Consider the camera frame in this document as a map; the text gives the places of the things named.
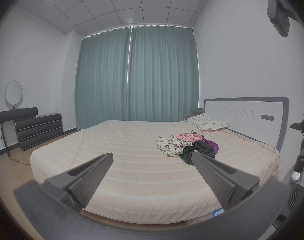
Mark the grey bedside table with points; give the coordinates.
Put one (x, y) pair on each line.
(194, 112)

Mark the bed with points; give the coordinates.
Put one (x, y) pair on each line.
(132, 146)

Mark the purple garment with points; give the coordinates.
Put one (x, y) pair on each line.
(212, 145)

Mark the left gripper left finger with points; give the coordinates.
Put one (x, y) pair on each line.
(88, 181)

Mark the white printed pillow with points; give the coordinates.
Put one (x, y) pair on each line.
(208, 122)

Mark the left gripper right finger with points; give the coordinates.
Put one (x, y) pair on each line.
(216, 181)

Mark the black T-shirt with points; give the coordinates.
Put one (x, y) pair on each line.
(204, 149)

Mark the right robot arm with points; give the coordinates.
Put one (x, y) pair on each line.
(303, 156)

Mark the black chest of drawers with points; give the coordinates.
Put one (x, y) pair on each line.
(39, 131)

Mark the white printed pyjama garment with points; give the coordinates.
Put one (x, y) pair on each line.
(169, 146)

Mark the blue-green curtain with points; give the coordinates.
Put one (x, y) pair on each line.
(164, 74)
(102, 79)

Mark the round white-framed mirror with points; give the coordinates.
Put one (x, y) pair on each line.
(14, 92)

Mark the black dressing table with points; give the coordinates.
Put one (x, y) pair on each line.
(17, 114)

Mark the pink garment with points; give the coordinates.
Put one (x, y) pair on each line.
(183, 137)

